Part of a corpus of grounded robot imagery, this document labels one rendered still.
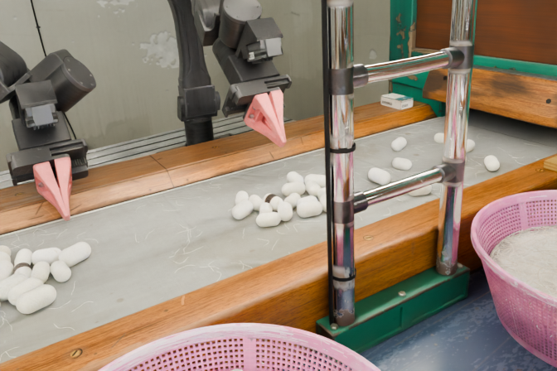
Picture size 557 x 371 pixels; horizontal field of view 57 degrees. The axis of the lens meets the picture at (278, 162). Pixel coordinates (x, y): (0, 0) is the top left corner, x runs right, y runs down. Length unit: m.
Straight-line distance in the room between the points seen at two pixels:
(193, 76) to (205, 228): 0.49
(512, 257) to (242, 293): 0.31
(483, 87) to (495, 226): 0.37
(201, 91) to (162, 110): 1.79
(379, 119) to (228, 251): 0.51
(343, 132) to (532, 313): 0.25
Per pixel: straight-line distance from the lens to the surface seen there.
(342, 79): 0.43
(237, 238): 0.64
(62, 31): 2.68
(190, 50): 1.09
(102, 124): 2.78
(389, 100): 1.10
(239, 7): 0.77
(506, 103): 0.95
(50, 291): 0.58
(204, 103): 1.10
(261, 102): 0.74
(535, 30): 0.99
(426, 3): 1.13
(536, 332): 0.57
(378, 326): 0.57
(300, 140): 0.92
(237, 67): 0.77
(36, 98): 0.72
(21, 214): 0.78
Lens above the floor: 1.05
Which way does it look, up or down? 21 degrees down
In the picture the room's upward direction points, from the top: 3 degrees counter-clockwise
